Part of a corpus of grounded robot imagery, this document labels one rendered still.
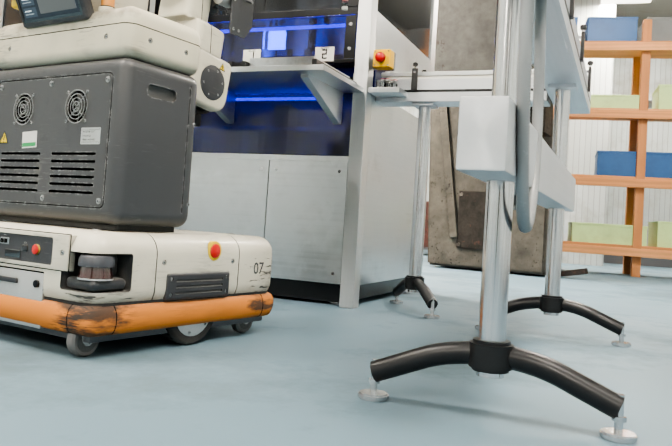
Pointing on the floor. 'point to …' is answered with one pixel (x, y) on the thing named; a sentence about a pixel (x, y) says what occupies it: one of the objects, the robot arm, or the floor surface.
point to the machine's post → (360, 128)
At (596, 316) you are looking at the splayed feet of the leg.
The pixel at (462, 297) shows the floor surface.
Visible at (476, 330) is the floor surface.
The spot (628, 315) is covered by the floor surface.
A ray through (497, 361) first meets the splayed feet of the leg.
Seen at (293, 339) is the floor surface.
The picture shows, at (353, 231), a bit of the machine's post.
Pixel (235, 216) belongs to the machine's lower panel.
